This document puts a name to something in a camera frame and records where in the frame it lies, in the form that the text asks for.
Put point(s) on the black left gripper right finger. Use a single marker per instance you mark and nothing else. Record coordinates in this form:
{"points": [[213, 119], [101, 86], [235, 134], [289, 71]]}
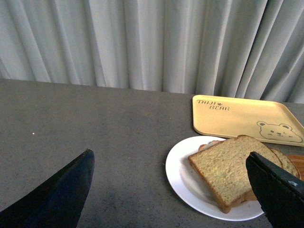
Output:
{"points": [[280, 194]]}

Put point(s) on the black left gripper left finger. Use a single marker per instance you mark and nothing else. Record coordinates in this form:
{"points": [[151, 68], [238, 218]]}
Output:
{"points": [[56, 203]]}

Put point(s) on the bread slice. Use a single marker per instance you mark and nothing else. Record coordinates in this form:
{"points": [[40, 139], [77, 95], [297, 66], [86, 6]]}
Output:
{"points": [[267, 176], [223, 167], [286, 163]]}

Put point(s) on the white round plate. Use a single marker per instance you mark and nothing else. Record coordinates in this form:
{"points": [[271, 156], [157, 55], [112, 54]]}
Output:
{"points": [[191, 188]]}

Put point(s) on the brown wooden tray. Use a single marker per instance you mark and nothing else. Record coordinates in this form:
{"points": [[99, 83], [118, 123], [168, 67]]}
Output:
{"points": [[298, 161]]}

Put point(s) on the fried egg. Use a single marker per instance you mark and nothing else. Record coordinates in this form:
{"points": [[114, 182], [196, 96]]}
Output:
{"points": [[206, 146]]}

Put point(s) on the beige bear tray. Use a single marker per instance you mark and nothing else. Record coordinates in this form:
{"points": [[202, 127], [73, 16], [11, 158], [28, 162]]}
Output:
{"points": [[225, 117]]}

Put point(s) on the grey pleated curtain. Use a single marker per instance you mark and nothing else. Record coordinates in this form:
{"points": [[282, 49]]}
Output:
{"points": [[237, 48]]}

